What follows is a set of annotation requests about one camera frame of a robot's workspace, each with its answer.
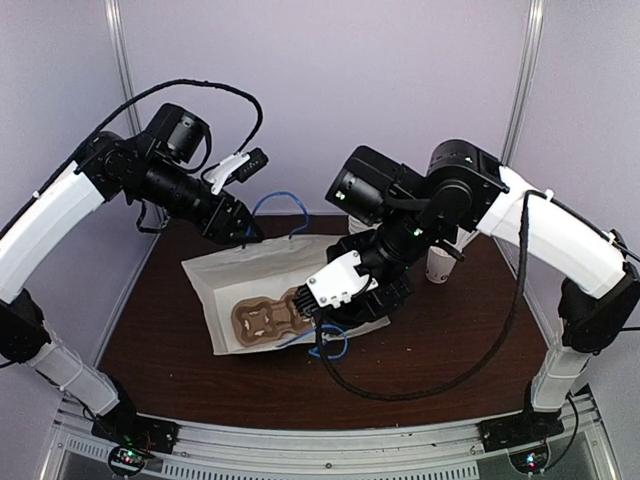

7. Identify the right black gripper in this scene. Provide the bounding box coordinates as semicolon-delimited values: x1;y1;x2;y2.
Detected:
326;199;441;321

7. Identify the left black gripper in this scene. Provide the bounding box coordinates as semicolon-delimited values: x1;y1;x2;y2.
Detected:
136;154;266;245

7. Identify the stack of paper cups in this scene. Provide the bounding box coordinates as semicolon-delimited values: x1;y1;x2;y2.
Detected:
348;215;376;235

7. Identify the blue checkered paper bag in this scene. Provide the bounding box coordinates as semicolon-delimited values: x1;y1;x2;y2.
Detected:
180;190;391;362

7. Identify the cardboard cup carrier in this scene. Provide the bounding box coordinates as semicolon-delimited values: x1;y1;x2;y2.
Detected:
231;287;312;347

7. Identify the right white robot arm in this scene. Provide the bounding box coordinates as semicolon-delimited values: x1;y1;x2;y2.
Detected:
308;139;639;442

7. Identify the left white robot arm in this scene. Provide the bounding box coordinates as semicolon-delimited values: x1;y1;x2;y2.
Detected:
1;103;268;444

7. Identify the white cup holding straws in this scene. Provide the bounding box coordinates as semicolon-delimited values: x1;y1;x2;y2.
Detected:
425;247;457;284

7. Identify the bundle of white straws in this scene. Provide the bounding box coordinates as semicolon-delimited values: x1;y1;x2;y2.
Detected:
453;228;477;251

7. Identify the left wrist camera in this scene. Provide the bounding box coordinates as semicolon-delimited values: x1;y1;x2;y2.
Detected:
201;148;269;195

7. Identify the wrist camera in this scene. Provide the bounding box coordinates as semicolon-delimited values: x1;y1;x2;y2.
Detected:
293;250;379;317
201;148;269;195

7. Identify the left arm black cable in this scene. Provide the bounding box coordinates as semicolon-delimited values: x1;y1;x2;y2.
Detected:
0;77;264;241

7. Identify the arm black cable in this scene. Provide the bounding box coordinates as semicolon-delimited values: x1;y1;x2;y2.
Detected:
0;77;264;241
312;192;640;401

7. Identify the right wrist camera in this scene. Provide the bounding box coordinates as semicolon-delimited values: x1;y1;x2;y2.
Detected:
293;250;379;317

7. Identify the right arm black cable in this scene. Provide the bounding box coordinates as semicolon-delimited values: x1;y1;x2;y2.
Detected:
312;192;640;401

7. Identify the right aluminium post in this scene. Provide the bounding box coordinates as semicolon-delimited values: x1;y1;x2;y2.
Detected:
501;0;546;166

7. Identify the aluminium post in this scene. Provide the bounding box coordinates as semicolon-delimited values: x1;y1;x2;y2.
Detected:
501;0;546;166
103;0;166;224

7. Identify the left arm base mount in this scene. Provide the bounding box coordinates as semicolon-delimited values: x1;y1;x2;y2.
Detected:
91;400;179;454

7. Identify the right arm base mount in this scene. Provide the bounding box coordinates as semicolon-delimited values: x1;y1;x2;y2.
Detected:
478;401;564;452

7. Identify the left aluminium post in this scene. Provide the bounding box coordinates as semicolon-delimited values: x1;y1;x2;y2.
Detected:
103;0;166;224

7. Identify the aluminium front rail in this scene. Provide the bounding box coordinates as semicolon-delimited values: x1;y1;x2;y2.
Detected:
35;393;621;479

